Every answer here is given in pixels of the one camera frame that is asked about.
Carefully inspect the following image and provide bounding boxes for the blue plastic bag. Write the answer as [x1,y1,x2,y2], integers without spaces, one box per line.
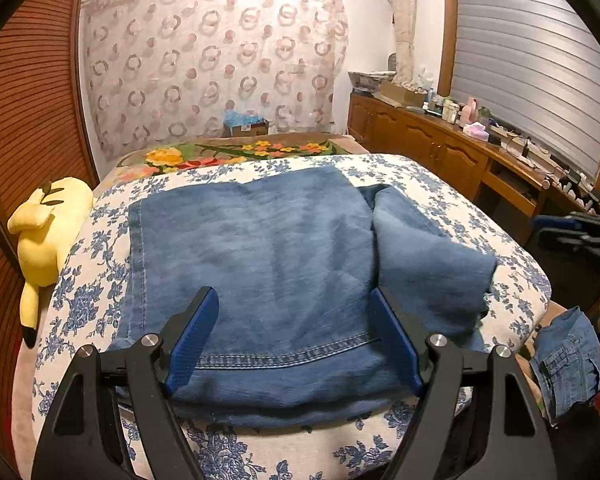
[225,109,264,126]

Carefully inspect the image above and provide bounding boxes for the open flat cardboard box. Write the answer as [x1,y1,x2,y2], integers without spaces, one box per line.
[377,82,427,109]

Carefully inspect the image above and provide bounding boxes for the pink tissue box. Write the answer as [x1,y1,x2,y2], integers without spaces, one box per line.
[462,122,491,142]

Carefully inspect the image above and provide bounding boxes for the small denim garment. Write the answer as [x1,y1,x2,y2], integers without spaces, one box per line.
[530,307,600,426]

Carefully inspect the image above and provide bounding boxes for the white blue-flowered quilt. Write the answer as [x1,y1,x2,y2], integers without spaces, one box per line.
[32,152,553,480]

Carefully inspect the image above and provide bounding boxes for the circle-patterned sheer curtain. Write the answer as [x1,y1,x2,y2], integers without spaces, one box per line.
[80,0,351,158]

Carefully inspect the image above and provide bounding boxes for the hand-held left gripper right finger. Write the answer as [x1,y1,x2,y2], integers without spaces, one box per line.
[369,287,558,480]

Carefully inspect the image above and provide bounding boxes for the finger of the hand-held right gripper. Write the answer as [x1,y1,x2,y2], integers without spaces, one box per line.
[540,233,596,262]
[535,214,588,234]

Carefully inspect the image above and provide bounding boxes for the blue denim pants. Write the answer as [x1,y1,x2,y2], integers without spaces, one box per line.
[111,167,498,428]

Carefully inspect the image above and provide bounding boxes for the grey window shutter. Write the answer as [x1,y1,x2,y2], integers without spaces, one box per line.
[452,0,600,181]

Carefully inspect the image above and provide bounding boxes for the stack of papers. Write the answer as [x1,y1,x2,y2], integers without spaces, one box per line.
[349,70,396,93]

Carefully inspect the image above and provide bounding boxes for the white figurine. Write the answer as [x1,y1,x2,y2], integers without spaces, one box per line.
[415,62,437,92]

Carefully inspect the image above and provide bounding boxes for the cream lace curtain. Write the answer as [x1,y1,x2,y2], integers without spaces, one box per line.
[389,0,422,86]

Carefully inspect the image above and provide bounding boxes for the wooden sideboard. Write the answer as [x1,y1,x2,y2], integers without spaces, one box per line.
[347,92,600,221]

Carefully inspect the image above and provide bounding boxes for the small cardboard box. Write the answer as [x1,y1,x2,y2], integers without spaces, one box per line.
[223,119,271,137]

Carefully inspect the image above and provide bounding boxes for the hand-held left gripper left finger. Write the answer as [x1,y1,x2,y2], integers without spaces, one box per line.
[30,286,220,480]

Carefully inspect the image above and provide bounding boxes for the yellow plush toy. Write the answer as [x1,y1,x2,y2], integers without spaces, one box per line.
[7,176,95,348]

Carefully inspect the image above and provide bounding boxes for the wooden louvered door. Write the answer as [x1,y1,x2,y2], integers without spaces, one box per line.
[0,0,101,361]

